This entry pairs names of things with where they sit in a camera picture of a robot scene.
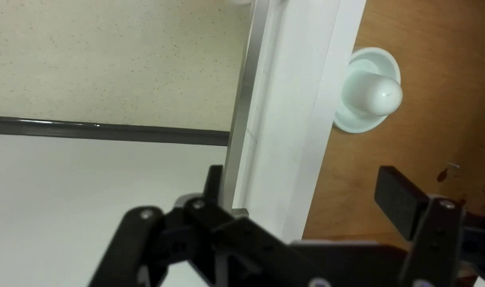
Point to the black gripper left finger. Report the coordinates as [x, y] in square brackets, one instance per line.
[213, 185]

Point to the white round knobbed pusher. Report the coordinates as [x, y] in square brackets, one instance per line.
[383, 96]

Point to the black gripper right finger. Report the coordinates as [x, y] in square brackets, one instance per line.
[399, 199]

